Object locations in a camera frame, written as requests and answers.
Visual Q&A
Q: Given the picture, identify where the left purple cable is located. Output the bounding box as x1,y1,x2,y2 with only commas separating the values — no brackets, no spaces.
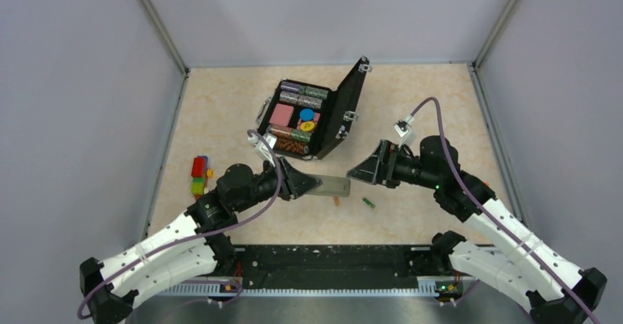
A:
76,129,284,321

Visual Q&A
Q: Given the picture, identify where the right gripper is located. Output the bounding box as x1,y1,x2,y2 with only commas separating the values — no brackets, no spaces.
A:
347,139,440,190

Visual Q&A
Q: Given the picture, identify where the green toy brick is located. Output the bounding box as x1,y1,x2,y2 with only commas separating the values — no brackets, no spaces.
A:
190,177,206,199

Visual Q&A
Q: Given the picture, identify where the red playing card deck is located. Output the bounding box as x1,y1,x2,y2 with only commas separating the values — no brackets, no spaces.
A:
269,104,295,126

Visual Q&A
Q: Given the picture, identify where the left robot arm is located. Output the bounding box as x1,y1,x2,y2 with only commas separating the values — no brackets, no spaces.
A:
78,157,323,323

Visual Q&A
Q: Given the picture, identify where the yellow big blind chip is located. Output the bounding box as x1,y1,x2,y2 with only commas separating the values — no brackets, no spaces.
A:
299,121,316,132

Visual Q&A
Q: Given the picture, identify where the purple cable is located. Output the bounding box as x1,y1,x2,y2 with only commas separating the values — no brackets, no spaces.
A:
76,129,284,321
408,96,605,324

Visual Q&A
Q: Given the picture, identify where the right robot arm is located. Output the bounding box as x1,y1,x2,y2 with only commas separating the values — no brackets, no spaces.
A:
347,136,607,323

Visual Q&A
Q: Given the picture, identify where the purple poker chip stack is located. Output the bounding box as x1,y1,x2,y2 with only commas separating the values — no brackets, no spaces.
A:
280,81,306,95

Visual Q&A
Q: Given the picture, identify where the blue dealer chip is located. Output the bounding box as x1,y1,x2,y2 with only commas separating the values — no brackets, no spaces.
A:
299,109,315,122

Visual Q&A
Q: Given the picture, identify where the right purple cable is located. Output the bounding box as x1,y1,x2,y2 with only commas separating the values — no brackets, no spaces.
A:
408,96,605,324

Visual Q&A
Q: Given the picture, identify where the red toy brick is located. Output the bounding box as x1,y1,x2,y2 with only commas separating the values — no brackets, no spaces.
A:
190,156,209,179

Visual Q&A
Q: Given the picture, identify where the white remote control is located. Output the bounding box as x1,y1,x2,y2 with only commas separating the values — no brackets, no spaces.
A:
307,175,351,198

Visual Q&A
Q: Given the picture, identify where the green poker chip stack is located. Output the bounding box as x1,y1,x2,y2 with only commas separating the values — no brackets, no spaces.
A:
304,86,329,100

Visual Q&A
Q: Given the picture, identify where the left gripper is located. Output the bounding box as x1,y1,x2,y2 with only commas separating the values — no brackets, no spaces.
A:
234,156,323,213

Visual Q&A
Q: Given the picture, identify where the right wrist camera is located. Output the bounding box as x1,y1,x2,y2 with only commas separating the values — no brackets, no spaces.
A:
394,115,416,146

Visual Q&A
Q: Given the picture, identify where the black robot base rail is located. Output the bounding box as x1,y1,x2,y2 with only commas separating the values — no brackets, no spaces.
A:
145,243,561,308

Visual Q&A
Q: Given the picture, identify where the black poker chip case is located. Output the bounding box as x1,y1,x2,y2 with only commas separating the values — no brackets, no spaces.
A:
256,56,372,160

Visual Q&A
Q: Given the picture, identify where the green battery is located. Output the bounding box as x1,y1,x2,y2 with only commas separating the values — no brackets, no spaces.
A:
362,198,375,209

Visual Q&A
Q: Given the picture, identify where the red poker chip stack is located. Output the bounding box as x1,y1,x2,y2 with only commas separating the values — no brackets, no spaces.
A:
267,124,312,143

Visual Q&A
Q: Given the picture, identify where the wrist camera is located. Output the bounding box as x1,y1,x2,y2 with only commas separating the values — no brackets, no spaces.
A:
394,115,416,146
247,129,278,167

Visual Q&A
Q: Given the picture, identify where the blue tan chip stack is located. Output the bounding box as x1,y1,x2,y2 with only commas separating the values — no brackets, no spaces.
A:
279,91,323,109

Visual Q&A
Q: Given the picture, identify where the orange black chip stack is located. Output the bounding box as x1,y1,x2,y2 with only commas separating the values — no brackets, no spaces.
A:
275,137,309,156

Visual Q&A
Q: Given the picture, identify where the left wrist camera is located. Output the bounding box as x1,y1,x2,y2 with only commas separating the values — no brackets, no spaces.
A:
247,129,278,167

